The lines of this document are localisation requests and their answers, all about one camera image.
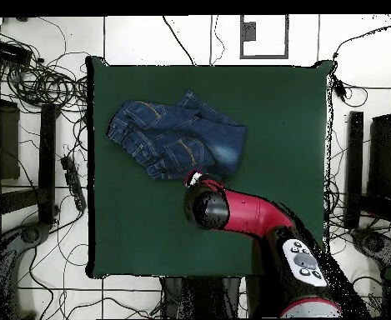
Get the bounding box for blue denim jeans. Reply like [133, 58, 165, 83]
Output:
[106, 90, 248, 182]

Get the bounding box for dark green table cloth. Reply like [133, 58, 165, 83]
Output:
[86, 55, 333, 280]

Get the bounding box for black power strip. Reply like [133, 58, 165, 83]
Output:
[60, 155, 88, 212]

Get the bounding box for black power adapter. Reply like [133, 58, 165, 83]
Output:
[331, 77, 348, 103]

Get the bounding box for black box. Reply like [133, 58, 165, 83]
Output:
[0, 38, 33, 67]

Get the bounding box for thick black cable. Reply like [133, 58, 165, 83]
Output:
[162, 15, 196, 66]

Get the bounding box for thin black cable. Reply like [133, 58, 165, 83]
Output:
[208, 15, 225, 66]

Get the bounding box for black table frame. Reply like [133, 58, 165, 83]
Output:
[343, 84, 391, 231]
[0, 74, 61, 228]

